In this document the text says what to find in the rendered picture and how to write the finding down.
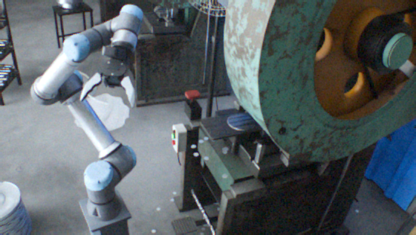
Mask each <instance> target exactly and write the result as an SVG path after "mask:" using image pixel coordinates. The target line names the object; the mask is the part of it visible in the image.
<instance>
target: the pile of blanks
mask: <svg viewBox="0 0 416 235"><path fill-rule="evenodd" d="M20 200H21V201H20V203H19V205H18V206H17V208H16V209H15V210H14V211H13V212H12V213H11V214H10V215H8V216H7V218H4V219H3V220H0V235H30V232H31V228H32V226H31V225H32V224H31V220H30V217H29V214H28V211H27V208H26V207H25V203H24V200H23V198H22V195H21V196H20Z"/></svg>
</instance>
